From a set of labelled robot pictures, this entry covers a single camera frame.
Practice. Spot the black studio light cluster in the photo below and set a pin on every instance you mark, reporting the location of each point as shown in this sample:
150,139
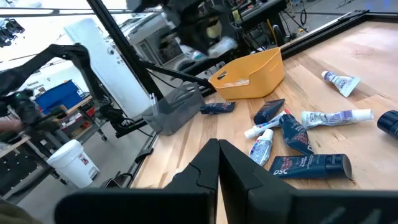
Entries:
11,31

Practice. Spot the white red-blue toothpaste tube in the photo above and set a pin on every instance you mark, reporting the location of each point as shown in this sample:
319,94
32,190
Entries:
264,126

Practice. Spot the clear smoky plastic bin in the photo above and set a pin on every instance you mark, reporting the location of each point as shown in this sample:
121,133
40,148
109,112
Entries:
174,112

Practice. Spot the white board panel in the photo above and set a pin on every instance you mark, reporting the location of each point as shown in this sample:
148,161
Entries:
102,62

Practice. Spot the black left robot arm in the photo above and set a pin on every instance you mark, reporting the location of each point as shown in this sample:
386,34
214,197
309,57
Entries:
146,4

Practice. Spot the yellow plastic bin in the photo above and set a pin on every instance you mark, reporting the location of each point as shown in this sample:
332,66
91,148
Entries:
258,77

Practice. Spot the small white blue toothpaste tube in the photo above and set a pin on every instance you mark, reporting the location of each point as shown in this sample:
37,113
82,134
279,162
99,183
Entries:
261,149

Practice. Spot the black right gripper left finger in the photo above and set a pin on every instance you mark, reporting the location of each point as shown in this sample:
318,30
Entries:
140,207

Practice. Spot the blue storage bin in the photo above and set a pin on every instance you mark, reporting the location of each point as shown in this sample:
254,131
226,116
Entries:
59,96

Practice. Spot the white plastic bucket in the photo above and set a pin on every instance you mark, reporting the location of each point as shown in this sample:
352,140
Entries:
73,165

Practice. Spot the person's hand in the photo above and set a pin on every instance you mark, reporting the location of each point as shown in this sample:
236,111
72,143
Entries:
9,126

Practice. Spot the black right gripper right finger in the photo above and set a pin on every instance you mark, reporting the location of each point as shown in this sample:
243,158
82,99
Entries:
280,207

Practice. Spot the wooden workbench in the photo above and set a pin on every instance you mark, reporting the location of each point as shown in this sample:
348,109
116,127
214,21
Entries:
74,107

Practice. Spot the white purple-print toothpaste tube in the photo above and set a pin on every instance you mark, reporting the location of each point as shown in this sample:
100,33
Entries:
332,119
342,82

